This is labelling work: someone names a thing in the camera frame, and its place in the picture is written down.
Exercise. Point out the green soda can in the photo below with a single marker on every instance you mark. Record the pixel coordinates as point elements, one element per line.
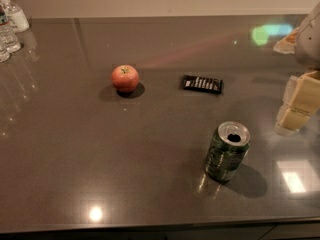
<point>229,145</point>

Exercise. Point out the white pump sanitizer bottle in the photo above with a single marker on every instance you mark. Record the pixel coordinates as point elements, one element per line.
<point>15,15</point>

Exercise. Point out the black snack bar wrapper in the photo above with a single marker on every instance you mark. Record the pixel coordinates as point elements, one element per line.
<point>202,84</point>

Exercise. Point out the clear plastic water bottle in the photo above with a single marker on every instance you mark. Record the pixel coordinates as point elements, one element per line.
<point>7,35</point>

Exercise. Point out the red apple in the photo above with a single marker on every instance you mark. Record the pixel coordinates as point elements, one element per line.
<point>125,78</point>

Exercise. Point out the clear bottle at edge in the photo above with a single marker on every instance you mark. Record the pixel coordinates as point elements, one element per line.
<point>4,54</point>

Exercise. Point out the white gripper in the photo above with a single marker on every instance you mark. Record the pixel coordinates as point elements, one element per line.
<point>309,42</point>

